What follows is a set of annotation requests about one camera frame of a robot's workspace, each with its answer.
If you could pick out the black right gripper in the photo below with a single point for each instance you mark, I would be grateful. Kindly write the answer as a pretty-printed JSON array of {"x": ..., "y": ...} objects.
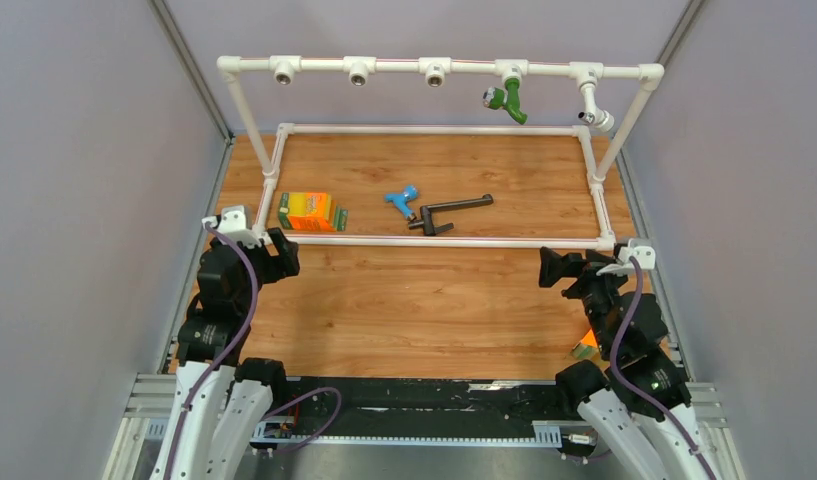
[{"x": 554, "y": 265}]

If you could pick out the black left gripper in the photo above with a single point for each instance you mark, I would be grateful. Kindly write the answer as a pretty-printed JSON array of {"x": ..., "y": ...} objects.
[{"x": 287, "y": 252}]

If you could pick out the black long-handle water faucet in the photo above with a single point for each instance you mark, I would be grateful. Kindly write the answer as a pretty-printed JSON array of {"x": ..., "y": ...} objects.
[{"x": 428, "y": 220}]

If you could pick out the white PVC pipe frame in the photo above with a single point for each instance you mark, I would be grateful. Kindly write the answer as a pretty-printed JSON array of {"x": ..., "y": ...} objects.
[{"x": 600, "y": 150}]

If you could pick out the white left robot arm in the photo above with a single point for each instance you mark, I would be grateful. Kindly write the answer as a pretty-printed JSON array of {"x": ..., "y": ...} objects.
[{"x": 219, "y": 396}]

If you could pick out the orange box near right arm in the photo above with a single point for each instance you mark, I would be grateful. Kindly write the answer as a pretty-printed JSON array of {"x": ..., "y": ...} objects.
[{"x": 587, "y": 348}]

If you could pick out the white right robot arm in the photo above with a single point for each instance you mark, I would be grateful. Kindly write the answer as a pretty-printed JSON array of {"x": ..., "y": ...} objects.
[{"x": 639, "y": 404}]

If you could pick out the blue water faucet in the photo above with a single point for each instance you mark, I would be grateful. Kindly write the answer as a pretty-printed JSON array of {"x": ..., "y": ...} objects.
[{"x": 401, "y": 200}]

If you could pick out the white water faucet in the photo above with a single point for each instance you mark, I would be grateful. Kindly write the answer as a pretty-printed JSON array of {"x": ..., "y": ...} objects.
[{"x": 591, "y": 114}]

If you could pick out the green water faucet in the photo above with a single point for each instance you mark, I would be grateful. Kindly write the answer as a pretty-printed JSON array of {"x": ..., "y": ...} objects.
[{"x": 506, "y": 98}]

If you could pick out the orange green carton box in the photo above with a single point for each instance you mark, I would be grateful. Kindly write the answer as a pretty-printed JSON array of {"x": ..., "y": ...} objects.
[{"x": 311, "y": 212}]

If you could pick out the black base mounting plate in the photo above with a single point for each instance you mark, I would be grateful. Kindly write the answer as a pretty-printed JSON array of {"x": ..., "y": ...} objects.
[{"x": 355, "y": 408}]

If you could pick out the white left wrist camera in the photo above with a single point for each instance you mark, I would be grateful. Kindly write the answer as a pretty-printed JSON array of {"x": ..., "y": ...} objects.
[{"x": 235, "y": 224}]

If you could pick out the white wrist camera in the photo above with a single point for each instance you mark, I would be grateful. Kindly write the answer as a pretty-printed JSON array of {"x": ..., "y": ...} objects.
[
  {"x": 235, "y": 224},
  {"x": 634, "y": 250}
]

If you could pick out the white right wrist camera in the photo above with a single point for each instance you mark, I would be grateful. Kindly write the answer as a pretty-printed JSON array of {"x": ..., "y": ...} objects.
[{"x": 634, "y": 250}]

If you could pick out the aluminium frame rail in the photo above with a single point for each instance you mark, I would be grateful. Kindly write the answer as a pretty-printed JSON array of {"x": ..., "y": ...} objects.
[{"x": 146, "y": 420}]

